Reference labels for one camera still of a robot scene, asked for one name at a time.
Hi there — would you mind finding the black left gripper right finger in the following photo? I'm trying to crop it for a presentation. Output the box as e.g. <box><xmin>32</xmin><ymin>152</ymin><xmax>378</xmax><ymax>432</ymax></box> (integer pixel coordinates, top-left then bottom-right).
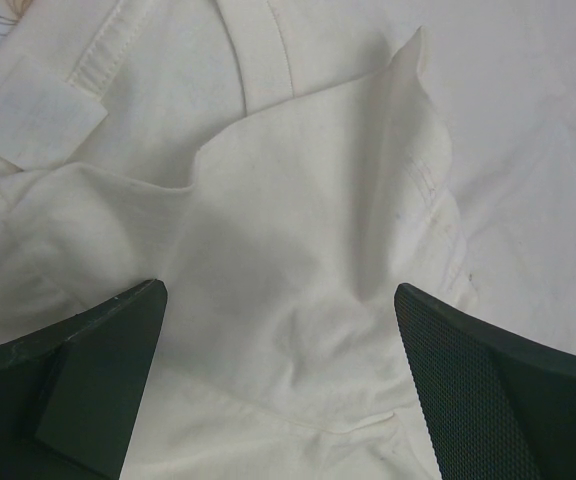
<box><xmin>394</xmin><ymin>284</ymin><xmax>576</xmax><ymax>479</ymax></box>

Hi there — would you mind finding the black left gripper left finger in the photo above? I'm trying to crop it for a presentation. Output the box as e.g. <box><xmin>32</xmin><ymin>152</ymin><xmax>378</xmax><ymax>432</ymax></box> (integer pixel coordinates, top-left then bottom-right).
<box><xmin>0</xmin><ymin>280</ymin><xmax>168</xmax><ymax>479</ymax></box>

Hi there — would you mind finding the cream white t-shirt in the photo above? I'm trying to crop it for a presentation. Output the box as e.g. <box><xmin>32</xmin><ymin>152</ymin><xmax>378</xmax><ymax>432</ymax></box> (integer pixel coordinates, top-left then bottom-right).
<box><xmin>0</xmin><ymin>1</ymin><xmax>576</xmax><ymax>479</ymax></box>

